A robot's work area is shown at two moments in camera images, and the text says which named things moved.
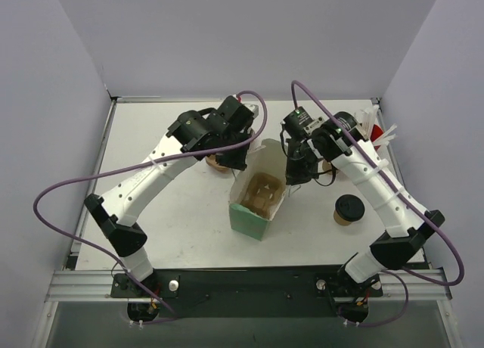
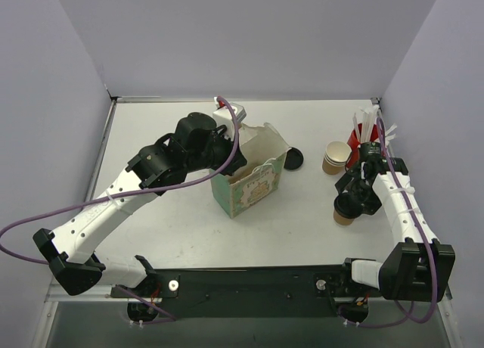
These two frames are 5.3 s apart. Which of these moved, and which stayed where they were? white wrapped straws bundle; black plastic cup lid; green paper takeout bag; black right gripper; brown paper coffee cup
Moved: green paper takeout bag; black right gripper
Stayed: white wrapped straws bundle; brown paper coffee cup; black plastic cup lid
